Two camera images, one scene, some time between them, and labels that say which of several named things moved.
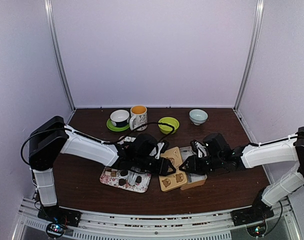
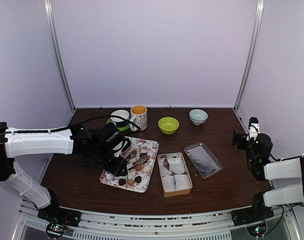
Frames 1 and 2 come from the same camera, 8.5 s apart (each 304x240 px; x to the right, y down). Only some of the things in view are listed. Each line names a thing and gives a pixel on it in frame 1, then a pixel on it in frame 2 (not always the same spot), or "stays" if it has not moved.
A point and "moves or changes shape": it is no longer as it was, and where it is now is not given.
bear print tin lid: x=177 y=179 moves or changes shape
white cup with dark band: x=120 y=118 stays
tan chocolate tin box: x=193 y=180 to x=175 y=177
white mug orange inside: x=138 y=117 stays
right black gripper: x=193 y=164 to x=235 y=138
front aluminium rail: x=284 y=224 stays
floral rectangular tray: x=134 y=180 stays
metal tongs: x=132 y=177 moves or changes shape
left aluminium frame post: x=48 y=8 stays
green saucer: x=117 y=128 stays
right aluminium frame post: x=251 y=63 stays
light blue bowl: x=198 y=116 stays
